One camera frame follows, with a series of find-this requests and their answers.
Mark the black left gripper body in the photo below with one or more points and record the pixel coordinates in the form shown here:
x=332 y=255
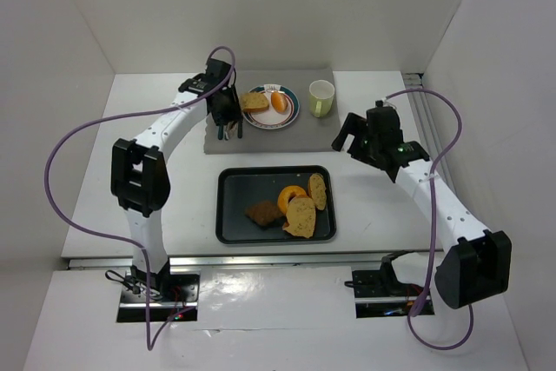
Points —
x=228 y=118

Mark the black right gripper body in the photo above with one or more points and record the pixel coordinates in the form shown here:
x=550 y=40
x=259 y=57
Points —
x=354 y=129

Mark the metal tongs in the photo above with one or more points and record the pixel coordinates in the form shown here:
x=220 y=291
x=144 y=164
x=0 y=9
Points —
x=230 y=130

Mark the round orange bun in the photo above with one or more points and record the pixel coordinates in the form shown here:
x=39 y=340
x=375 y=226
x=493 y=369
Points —
x=279 y=101

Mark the brown chocolate croissant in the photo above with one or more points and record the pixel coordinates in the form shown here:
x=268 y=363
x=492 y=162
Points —
x=264 y=213

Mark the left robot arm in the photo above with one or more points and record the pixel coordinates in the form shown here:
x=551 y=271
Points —
x=139 y=177

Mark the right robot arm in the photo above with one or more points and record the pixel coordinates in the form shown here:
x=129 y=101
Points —
x=475 y=263

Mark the large front bread slice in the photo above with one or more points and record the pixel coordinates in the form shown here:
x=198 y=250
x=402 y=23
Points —
x=300 y=217

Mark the light green mug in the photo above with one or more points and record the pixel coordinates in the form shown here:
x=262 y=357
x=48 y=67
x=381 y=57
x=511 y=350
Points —
x=321 y=97

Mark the white plate green red rim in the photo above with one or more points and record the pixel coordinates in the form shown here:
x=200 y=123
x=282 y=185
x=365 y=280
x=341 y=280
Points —
x=271 y=119

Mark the black baking tray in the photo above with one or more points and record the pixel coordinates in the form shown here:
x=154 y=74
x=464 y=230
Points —
x=241 y=188

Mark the orange glazed donut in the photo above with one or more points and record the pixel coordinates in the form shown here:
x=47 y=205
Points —
x=288 y=194

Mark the aluminium rail right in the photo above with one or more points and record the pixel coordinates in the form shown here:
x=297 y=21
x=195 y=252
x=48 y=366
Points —
x=419 y=103

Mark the aluminium rail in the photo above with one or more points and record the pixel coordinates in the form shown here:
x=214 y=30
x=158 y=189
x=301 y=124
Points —
x=239 y=261
x=419 y=103

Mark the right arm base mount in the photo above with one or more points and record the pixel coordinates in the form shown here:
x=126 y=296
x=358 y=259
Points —
x=379 y=293

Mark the aluminium rail front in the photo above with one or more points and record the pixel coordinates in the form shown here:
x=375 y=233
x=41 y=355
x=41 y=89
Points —
x=239 y=261

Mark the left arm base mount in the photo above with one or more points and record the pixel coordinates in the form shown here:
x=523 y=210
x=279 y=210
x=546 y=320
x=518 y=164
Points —
x=179 y=300

